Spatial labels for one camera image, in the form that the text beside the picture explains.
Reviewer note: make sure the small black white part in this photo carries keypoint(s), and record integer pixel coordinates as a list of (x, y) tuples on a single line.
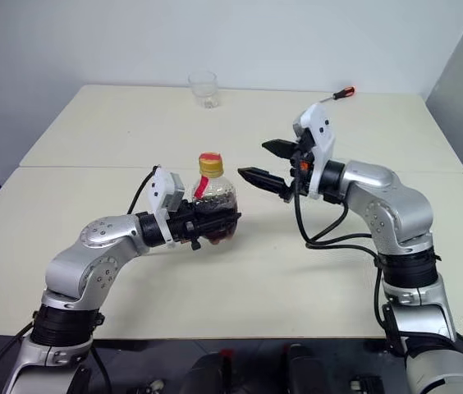
[(363, 386)]

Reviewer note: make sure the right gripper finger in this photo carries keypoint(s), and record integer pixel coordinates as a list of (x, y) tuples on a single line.
[(282, 148), (266, 178)]

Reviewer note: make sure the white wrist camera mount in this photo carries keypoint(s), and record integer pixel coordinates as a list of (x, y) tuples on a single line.
[(322, 135), (159, 186)]

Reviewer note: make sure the small white round part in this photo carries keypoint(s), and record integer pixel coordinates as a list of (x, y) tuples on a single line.
[(156, 384)]

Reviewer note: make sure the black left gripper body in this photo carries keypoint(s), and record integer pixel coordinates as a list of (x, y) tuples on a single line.
[(182, 223)]

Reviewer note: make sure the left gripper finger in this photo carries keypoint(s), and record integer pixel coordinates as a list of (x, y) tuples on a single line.
[(219, 221)]

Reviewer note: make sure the yellow bottle cap red tape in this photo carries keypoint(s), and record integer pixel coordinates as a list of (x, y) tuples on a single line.
[(211, 163)]

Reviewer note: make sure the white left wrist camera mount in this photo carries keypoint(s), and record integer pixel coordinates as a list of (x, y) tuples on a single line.
[(159, 186)]

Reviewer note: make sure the clear plastic drink bottle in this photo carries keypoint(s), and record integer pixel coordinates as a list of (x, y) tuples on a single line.
[(215, 197)]

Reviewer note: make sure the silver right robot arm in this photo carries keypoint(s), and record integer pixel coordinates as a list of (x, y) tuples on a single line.
[(400, 205)]

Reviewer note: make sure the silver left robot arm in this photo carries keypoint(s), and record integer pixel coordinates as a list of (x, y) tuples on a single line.
[(104, 236)]

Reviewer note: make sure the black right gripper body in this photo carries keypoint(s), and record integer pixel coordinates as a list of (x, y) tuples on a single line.
[(302, 180)]

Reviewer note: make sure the clear glass tumbler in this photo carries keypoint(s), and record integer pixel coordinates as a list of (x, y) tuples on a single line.
[(204, 88)]

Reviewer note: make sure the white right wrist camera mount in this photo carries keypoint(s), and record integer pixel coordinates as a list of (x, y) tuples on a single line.
[(322, 135)]

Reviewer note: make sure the dark rounded shape red stripe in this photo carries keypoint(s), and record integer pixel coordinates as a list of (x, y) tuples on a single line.
[(215, 373)]

